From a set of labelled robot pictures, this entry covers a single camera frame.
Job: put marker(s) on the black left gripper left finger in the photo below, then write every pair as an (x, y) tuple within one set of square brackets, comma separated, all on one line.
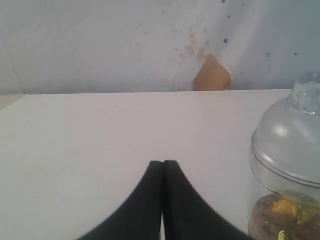
[(140, 216)]

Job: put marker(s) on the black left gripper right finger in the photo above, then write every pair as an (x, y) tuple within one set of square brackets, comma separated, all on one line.
[(186, 215)]

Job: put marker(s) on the clear plastic shaker cup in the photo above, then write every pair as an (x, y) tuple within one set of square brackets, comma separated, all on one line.
[(265, 189)]

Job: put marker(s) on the gold foil coin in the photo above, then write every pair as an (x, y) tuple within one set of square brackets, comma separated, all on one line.
[(286, 207)]

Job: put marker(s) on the clear dome strainer lid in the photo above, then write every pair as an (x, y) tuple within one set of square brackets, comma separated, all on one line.
[(287, 139)]

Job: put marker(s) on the white backdrop sheet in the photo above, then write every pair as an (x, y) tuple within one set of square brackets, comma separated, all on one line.
[(122, 46)]

